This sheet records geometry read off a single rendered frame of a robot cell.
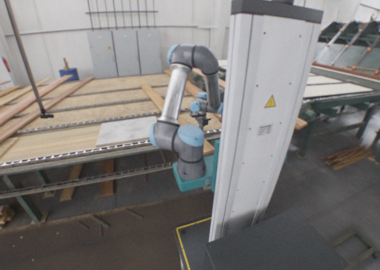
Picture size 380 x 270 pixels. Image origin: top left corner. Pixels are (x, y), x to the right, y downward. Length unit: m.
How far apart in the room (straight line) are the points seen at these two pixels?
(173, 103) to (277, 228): 0.81
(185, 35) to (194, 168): 7.17
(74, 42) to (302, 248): 7.72
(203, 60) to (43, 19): 7.37
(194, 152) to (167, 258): 1.23
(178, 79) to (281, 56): 0.46
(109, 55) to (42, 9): 2.67
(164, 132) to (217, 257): 0.60
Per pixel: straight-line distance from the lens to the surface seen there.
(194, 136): 0.74
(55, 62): 7.93
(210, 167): 0.93
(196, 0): 8.00
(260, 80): 0.63
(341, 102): 2.99
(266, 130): 0.75
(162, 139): 0.81
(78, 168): 2.97
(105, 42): 6.85
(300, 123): 2.00
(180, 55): 0.89
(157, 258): 1.83
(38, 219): 2.50
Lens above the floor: 1.68
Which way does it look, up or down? 28 degrees down
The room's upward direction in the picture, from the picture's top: straight up
